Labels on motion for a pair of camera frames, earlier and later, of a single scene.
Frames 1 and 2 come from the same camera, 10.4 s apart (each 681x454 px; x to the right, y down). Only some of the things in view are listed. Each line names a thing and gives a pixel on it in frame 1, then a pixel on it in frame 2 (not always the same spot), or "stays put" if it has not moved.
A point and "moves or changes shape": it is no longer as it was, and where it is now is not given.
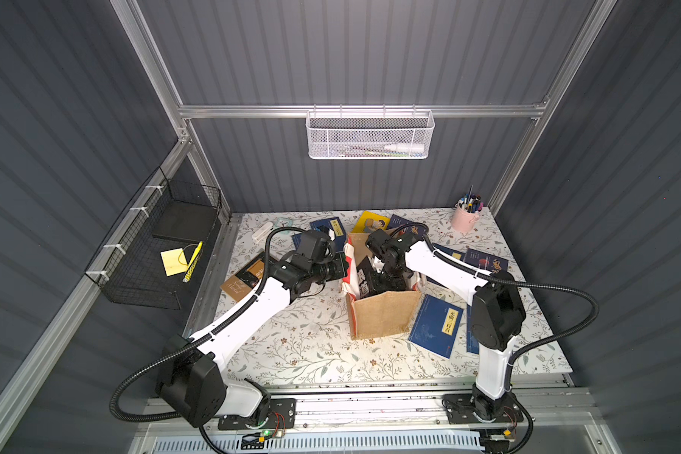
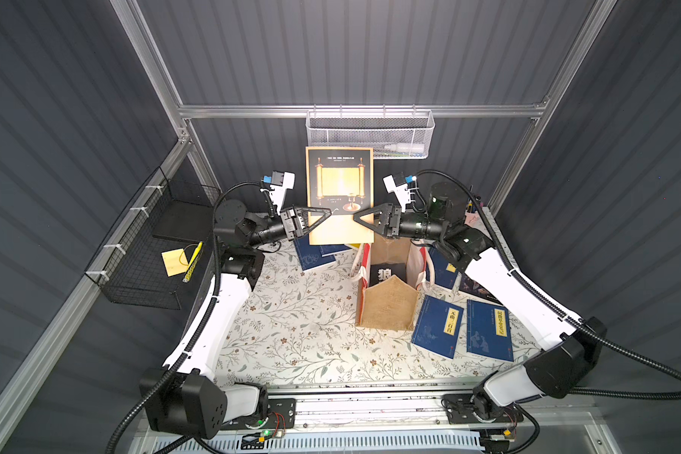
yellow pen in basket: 193,262 stays put
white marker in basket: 406,148 stays put
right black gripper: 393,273 → 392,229
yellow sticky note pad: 174,261 stays put
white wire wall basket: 369,134 stays put
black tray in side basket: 183,220 stays put
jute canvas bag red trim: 375,315 moves or changes shape
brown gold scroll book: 246,279 moves or changes shape
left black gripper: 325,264 → 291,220
